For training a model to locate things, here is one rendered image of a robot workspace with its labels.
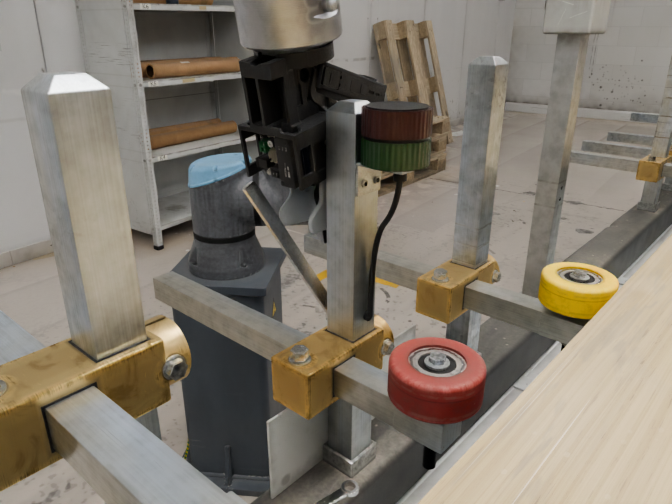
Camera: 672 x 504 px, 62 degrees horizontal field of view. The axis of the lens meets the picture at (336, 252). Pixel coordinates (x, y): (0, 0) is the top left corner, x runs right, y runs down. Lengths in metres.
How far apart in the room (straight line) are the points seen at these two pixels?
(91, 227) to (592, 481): 0.34
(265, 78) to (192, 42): 3.36
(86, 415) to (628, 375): 0.40
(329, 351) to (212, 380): 0.95
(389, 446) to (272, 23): 0.48
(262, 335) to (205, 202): 0.75
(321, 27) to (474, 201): 0.34
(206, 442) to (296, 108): 1.22
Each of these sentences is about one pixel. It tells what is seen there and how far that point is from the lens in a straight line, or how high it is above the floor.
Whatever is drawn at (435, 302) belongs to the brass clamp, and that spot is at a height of 0.84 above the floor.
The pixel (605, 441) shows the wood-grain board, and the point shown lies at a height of 0.90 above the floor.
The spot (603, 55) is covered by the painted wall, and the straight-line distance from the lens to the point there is 8.30.
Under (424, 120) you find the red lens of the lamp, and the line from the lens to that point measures 0.47.
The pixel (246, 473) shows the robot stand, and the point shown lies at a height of 0.04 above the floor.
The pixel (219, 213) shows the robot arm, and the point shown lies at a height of 0.76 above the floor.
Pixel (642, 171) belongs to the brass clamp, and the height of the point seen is 0.82.
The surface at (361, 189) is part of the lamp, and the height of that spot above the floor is 1.03.
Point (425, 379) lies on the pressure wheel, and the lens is 0.46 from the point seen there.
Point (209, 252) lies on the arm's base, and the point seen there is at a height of 0.66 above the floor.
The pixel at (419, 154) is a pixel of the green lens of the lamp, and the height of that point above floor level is 1.07.
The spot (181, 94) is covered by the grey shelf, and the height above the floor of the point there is 0.75.
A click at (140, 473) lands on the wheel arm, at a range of 0.31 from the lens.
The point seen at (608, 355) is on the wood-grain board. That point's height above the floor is 0.90.
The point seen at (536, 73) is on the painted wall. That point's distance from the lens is 8.52.
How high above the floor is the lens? 1.17
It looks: 22 degrees down
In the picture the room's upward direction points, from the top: straight up
